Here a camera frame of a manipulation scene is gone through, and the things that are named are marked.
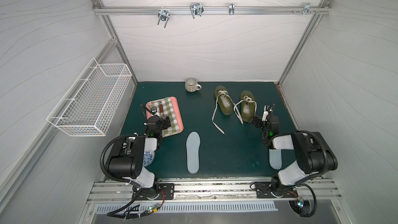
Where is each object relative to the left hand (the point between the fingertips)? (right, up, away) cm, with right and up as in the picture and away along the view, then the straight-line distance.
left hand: (159, 117), depth 94 cm
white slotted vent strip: (+23, -39, -24) cm, 51 cm away
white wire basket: (-25, +7, -28) cm, 38 cm away
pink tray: (+9, +3, +10) cm, 14 cm away
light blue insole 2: (+67, -22, -10) cm, 71 cm away
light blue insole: (+21, -16, -4) cm, 26 cm away
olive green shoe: (+57, +7, +7) cm, 58 cm away
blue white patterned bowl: (-3, -21, -10) cm, 23 cm away
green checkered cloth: (+4, +3, +9) cm, 11 cm away
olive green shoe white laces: (+43, +7, +12) cm, 45 cm away
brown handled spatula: (-2, +4, +10) cm, 11 cm away
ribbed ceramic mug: (+18, +21, +17) cm, 33 cm away
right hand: (+65, +2, 0) cm, 65 cm away
